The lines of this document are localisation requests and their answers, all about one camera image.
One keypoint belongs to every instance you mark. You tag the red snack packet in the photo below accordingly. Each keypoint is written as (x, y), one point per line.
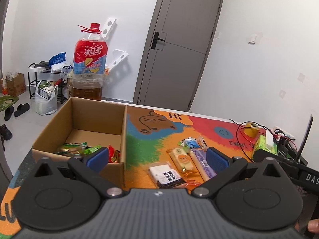
(114, 155)

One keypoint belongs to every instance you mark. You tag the black door handle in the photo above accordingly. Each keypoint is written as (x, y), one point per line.
(155, 40)

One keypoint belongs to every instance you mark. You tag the green tissue box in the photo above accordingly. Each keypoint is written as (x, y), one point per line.
(265, 146)

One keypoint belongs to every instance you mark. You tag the black white snack pack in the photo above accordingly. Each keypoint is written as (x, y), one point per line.
(164, 176)

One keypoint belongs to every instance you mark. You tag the yellow tape roll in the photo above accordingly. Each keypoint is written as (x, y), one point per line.
(251, 129)

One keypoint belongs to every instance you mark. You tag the orange candy wrapper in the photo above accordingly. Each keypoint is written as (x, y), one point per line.
(191, 184)

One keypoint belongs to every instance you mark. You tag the large iced tea bottle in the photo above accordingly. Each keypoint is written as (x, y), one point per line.
(89, 64)

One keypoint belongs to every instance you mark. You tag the yellow biscuit pack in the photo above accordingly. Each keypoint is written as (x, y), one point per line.
(182, 160)

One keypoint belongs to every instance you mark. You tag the purple snack pack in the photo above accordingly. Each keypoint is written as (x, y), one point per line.
(198, 156)

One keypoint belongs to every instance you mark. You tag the white plastic bag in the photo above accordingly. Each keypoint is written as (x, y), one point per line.
(46, 98)

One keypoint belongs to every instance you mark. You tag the blue green candy wrapper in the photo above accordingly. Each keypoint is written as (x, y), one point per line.
(189, 144)

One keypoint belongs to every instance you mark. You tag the brown cardboard box on floor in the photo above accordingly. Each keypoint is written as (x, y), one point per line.
(15, 84)

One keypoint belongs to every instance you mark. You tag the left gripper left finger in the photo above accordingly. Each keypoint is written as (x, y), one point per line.
(87, 170)

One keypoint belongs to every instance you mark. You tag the green snack bag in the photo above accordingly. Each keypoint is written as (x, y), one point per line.
(76, 149)

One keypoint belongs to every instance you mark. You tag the black slipper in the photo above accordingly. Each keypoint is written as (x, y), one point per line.
(8, 113)
(21, 109)

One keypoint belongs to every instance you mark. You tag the right hand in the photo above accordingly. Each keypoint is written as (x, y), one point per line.
(313, 226)

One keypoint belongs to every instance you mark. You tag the black monitor edge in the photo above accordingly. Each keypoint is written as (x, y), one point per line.
(302, 145)

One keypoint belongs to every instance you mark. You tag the green floor mat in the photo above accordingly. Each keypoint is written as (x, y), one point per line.
(7, 101)

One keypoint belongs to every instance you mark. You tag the grey door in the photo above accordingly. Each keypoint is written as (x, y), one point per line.
(170, 74)

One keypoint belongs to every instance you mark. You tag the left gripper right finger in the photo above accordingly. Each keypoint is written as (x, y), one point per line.
(227, 170)

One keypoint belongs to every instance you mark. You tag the blue plastic bag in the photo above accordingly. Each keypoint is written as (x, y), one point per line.
(56, 59)

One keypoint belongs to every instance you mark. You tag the colourful table mat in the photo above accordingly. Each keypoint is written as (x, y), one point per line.
(149, 134)

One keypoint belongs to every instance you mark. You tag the clear black small packet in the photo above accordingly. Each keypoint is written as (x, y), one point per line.
(202, 143)

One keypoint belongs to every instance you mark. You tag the black shoe rack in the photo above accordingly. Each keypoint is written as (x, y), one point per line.
(42, 72)

